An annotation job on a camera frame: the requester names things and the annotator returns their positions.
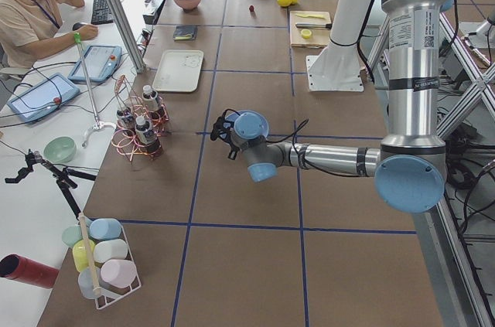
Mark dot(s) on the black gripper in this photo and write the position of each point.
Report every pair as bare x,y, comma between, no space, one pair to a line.
233,152

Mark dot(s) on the seated person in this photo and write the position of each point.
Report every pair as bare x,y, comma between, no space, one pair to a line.
29,28

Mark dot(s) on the white cup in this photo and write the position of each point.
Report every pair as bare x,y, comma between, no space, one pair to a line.
110,249

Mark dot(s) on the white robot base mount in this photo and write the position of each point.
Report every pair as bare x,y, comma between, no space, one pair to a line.
337,67

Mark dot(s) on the red cylinder bottle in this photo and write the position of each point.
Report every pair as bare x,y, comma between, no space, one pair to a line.
21,269

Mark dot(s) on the yellow plastic knife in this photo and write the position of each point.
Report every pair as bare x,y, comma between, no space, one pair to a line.
312,16

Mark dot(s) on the white wire cup rack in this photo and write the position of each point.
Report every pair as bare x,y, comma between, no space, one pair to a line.
89,281

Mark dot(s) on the black keyboard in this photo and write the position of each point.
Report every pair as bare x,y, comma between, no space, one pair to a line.
101,13

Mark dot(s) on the tea bottle right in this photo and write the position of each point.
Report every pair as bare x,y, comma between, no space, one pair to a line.
153,103

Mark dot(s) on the grey folded cloth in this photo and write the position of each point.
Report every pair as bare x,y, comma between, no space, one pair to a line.
185,33

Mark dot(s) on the blue teach pendant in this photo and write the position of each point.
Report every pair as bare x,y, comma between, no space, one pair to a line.
101,61
43,99

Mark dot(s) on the yellow cup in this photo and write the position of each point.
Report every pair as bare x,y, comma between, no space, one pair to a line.
80,256

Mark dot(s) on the lemon half slice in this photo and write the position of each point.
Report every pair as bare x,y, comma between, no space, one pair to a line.
306,33

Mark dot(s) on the light blue cup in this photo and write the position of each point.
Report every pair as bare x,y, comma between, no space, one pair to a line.
105,229

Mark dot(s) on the tea bottle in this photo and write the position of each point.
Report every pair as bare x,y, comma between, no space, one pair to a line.
147,136
153,103
125,114

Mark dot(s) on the tea bottle middle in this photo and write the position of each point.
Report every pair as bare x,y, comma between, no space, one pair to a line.
125,114

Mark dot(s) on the silver reacher grabber tool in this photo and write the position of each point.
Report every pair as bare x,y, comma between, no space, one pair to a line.
98,123

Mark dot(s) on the cream bear serving tray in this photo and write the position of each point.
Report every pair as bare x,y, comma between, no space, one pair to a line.
178,71

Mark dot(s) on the tea bottle front left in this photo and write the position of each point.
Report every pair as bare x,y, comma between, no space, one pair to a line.
147,136

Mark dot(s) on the blue teach pendant far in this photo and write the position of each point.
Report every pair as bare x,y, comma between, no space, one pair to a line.
101,61

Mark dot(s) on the pink cup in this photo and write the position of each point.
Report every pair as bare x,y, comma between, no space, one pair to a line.
118,272

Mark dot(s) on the green bowl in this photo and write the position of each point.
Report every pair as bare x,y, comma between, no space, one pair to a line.
60,150

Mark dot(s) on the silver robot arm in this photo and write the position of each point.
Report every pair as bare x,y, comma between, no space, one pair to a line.
409,166

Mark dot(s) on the wooden cutting board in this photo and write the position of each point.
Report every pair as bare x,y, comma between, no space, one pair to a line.
310,29

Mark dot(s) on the copper wire bottle rack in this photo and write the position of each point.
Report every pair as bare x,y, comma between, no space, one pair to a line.
126,142

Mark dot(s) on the large yellow lemon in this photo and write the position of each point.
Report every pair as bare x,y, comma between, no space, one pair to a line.
284,3

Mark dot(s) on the blue teach pendant near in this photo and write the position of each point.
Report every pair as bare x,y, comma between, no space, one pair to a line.
43,99

